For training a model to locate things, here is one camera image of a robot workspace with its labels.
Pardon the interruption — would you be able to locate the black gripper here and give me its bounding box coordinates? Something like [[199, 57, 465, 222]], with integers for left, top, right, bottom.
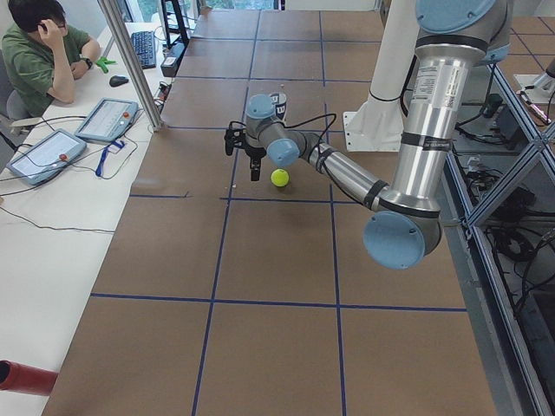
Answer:
[[244, 138, 265, 181]]

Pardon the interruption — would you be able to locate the yellow tennis ball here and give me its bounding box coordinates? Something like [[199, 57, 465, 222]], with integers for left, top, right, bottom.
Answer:
[[271, 169, 290, 187]]

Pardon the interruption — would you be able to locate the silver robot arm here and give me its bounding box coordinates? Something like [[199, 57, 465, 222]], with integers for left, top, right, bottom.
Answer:
[[225, 1, 513, 270]]

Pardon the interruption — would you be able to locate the clear tennis ball can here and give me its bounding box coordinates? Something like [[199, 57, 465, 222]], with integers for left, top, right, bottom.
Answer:
[[269, 92, 287, 123]]

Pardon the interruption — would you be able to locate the far blue teach pendant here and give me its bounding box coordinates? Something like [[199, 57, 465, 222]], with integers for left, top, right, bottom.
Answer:
[[75, 98, 139, 143]]

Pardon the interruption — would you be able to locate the blue teach pendant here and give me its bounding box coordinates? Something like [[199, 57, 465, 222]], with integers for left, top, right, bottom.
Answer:
[[7, 129, 87, 185], [75, 98, 139, 143]]

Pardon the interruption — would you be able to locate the black computer mouse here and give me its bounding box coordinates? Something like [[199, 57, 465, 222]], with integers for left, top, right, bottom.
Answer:
[[108, 75, 129, 88]]

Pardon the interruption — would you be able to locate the black computer keyboard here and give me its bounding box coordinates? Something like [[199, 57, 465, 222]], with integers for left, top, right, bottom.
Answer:
[[130, 30, 156, 68]]

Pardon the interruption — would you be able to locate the green plastic toy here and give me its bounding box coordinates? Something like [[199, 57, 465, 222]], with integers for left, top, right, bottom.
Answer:
[[95, 56, 116, 74]]

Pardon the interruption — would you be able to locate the near blue teach pendant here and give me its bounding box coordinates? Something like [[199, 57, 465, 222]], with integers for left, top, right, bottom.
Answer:
[[7, 129, 87, 185]]

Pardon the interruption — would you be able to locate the person in green shirt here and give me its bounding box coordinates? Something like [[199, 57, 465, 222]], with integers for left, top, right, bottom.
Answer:
[[2, 1, 101, 117]]

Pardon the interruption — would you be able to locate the red cylinder bottle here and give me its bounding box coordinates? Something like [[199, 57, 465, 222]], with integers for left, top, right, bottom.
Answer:
[[1, 361, 58, 396]]

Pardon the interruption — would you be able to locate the blue lanyard badge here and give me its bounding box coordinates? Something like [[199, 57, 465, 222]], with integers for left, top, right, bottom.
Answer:
[[95, 140, 125, 178]]

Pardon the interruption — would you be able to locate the aluminium frame post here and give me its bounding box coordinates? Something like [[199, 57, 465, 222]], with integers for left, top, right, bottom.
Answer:
[[98, 0, 164, 132]]

